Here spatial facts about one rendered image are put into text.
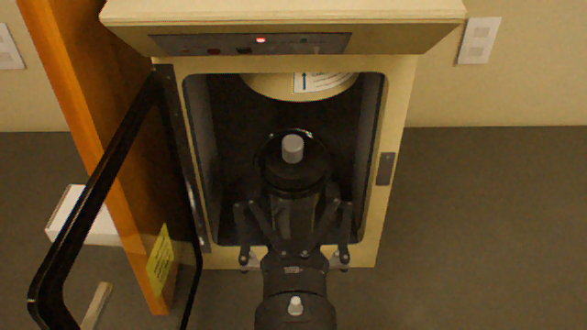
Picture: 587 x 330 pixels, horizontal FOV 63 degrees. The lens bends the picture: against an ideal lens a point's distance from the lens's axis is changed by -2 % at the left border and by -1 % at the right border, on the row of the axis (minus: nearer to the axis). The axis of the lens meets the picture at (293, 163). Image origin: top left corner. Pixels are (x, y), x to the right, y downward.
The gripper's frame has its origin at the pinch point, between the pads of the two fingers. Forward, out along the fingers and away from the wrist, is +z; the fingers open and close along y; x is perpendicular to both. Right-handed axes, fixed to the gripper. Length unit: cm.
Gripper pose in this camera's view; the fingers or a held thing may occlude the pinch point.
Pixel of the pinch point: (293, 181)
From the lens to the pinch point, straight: 69.7
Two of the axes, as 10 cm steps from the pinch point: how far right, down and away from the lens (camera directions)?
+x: 0.0, 7.2, 7.0
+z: -0.1, -7.0, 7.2
